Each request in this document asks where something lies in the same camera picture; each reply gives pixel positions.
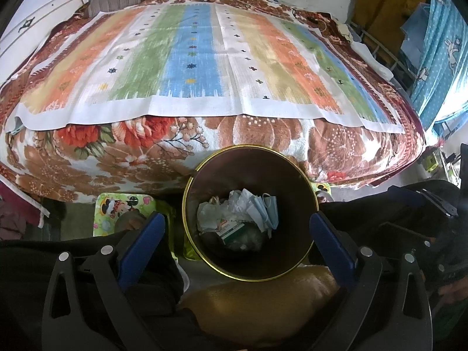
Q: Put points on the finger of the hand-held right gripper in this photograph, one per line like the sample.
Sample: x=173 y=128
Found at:
x=416 y=195

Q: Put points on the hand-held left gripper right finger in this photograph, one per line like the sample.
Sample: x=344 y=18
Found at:
x=331 y=252

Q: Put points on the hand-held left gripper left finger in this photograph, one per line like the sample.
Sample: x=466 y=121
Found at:
x=140 y=252

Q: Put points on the white printed plastic wrapper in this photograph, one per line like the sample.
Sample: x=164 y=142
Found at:
x=210 y=215

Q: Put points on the pale blue face mask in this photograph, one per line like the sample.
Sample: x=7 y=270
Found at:
x=261 y=212

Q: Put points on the green and white carton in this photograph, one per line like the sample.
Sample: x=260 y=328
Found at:
x=232 y=232

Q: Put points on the white tissue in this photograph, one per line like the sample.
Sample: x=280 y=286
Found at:
x=237 y=201

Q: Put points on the brown bin with gold rim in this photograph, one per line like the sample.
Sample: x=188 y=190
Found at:
x=256 y=175

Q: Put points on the small green box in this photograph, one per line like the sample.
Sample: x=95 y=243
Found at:
x=431 y=163

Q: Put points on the floral blanket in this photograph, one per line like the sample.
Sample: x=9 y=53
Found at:
x=146 y=161

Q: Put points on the tan plush cloth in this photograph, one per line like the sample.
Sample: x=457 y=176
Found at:
x=256 y=307

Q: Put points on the blue printed curtain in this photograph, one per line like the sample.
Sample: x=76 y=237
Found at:
x=446 y=80

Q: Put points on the black cloth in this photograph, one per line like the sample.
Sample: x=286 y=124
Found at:
x=22 y=263

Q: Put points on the maroon cloth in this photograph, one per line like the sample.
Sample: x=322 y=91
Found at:
x=14 y=215

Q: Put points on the metal rack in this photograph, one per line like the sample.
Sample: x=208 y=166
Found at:
x=380 y=49

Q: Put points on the white cloth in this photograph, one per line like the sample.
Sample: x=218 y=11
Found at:
x=365 y=53

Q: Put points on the blue bag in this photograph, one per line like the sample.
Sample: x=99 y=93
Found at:
x=416 y=33

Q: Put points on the mustard hanging garment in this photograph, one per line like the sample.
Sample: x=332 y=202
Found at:
x=387 y=7

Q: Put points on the striped colourful mat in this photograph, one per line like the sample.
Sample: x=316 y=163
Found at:
x=109 y=62

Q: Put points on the grey striped pillow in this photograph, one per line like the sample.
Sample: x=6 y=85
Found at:
x=115 y=0

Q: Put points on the white headboard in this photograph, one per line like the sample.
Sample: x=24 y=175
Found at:
x=40 y=14

